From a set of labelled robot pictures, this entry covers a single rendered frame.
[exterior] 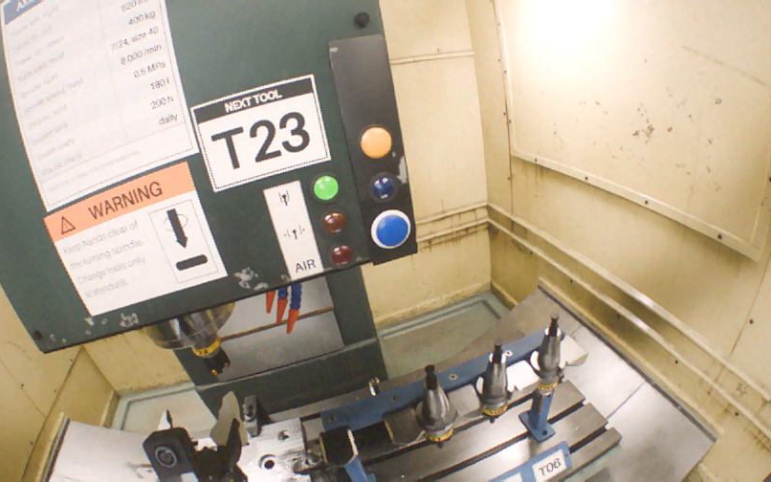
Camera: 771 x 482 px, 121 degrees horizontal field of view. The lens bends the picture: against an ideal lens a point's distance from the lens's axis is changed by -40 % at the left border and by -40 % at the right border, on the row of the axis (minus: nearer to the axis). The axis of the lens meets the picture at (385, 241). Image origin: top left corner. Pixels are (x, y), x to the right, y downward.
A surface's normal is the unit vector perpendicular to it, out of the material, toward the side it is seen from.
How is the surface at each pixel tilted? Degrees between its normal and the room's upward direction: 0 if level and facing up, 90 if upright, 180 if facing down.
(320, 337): 90
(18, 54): 90
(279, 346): 90
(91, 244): 90
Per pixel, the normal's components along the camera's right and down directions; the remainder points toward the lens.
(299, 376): 0.29, 0.39
